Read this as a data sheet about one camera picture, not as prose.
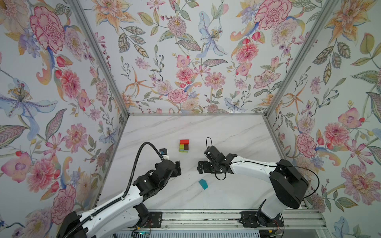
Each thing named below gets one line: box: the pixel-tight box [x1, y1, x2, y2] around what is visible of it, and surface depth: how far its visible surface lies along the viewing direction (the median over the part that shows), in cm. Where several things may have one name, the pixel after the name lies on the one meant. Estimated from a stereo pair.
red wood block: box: [179, 139, 190, 145], surface depth 100 cm
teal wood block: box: [198, 178, 209, 190], surface depth 88 cm
